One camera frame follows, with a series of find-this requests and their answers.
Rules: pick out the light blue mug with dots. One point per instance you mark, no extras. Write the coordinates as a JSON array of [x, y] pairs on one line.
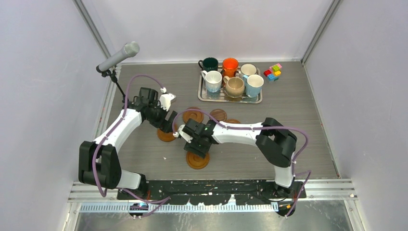
[[253, 84]]

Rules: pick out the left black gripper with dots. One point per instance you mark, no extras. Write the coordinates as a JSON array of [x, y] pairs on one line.
[[166, 125]]

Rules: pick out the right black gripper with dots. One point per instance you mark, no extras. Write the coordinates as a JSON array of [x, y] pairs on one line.
[[199, 151]]

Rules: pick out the cream white mug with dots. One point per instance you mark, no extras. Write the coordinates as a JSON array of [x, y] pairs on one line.
[[247, 70]]

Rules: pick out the colourful block puzzle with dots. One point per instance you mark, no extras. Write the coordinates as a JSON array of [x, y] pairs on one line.
[[274, 72]]

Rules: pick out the orange brown coaster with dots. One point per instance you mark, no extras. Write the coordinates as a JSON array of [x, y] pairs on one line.
[[165, 136], [196, 162]]

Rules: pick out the white blue mug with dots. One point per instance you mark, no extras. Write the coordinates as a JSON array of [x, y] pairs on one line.
[[213, 80]]

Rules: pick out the orange mug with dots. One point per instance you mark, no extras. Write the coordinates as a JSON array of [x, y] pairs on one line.
[[229, 67]]

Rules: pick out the orange brown coaster front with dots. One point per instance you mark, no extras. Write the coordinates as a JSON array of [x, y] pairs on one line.
[[196, 162]]

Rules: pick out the dark green mug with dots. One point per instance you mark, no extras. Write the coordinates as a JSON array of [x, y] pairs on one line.
[[208, 64]]

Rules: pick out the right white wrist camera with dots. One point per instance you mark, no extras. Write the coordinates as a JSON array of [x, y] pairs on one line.
[[179, 133]]

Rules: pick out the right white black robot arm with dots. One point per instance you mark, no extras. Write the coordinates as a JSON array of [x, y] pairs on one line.
[[275, 143]]

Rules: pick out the beige mug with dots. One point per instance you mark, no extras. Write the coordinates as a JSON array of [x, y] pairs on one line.
[[234, 86]]

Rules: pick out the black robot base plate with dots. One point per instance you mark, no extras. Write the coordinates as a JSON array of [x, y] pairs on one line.
[[213, 192]]

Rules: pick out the dark wooden coaster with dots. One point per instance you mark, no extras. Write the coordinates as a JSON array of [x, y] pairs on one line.
[[219, 114]]

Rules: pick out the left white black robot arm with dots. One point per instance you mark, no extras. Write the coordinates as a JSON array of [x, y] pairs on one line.
[[98, 159]]

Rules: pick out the grey microphone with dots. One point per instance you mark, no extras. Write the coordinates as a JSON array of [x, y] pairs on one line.
[[129, 50]]

